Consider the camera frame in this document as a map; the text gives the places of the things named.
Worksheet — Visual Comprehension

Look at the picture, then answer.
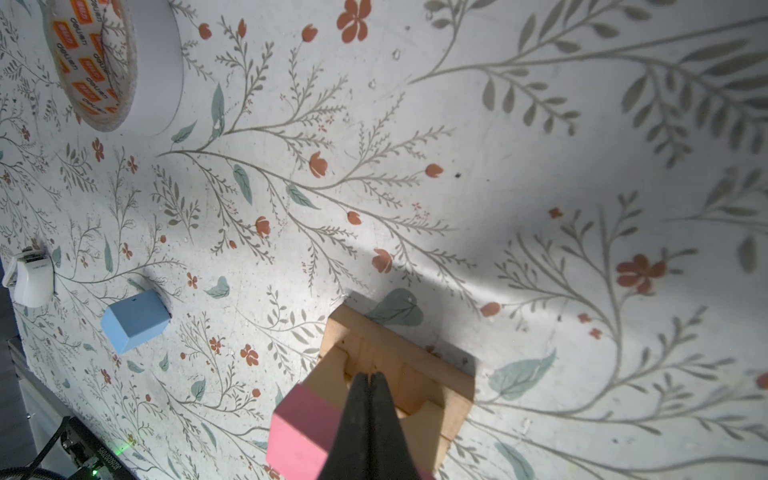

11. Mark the wooden block with holes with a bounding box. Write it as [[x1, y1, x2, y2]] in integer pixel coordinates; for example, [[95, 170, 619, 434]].
[[301, 305, 475, 474]]

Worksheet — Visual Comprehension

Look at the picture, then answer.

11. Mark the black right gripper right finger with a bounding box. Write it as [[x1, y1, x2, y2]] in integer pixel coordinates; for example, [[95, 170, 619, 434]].
[[369, 372, 420, 479]]

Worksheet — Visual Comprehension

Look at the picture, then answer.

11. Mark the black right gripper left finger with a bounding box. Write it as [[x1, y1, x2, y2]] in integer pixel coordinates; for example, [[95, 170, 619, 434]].
[[319, 373, 370, 480]]

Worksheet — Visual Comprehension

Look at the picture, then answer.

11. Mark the tape roll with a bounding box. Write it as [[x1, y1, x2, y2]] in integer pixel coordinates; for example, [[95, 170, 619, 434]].
[[42, 0, 184, 136]]

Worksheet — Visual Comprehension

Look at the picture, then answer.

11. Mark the pink block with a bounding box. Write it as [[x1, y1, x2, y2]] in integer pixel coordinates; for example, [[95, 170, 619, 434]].
[[267, 383, 433, 479]]

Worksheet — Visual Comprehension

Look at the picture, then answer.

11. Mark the small white plastic clip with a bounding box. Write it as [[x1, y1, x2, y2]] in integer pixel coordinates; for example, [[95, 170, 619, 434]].
[[2, 248, 54, 308]]

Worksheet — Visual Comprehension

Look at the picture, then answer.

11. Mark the light blue cube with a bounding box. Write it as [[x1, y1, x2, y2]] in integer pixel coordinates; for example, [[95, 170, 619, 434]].
[[101, 290, 171, 355]]

